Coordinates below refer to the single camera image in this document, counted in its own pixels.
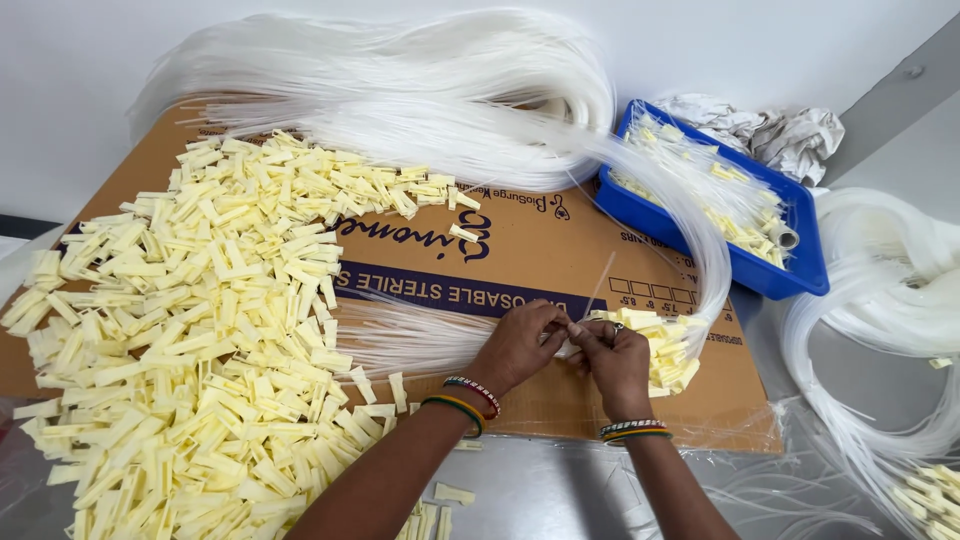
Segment clamped tubes in tray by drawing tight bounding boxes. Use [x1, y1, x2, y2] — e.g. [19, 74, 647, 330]
[609, 112, 801, 270]

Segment large bundle of clear tubes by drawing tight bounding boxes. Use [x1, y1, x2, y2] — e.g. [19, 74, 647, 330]
[127, 7, 735, 384]

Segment beaded multicolour bracelet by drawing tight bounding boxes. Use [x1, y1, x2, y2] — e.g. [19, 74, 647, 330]
[442, 375, 502, 421]
[598, 419, 667, 439]

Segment coiled bundle of clamped tubes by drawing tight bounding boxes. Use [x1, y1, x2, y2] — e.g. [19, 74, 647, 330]
[780, 187, 960, 540]

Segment single clear plastic tube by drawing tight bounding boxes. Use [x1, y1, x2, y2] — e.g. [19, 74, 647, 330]
[571, 251, 618, 331]

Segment blue plastic tray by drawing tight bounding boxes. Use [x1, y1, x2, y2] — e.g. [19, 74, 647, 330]
[592, 99, 831, 301]

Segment person's right hand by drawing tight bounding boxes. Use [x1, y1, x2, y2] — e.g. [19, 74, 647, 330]
[564, 320, 654, 423]

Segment crumpled white cloth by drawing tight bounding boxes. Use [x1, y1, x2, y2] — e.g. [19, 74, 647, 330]
[654, 93, 846, 189]

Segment person's left hand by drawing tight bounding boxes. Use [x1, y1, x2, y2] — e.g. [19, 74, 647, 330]
[462, 298, 573, 399]

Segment clear plastic sheet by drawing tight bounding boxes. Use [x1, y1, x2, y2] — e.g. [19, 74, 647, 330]
[480, 397, 886, 540]

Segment heap of yellow plastic clamps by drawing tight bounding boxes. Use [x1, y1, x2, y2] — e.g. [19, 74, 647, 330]
[0, 129, 483, 540]

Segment brown printed cardboard sheet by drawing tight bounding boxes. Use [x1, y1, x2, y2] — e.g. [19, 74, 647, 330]
[0, 101, 785, 455]

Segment yellow green thread bangle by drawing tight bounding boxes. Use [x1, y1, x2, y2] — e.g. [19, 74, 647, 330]
[602, 429, 674, 448]
[420, 395, 487, 439]

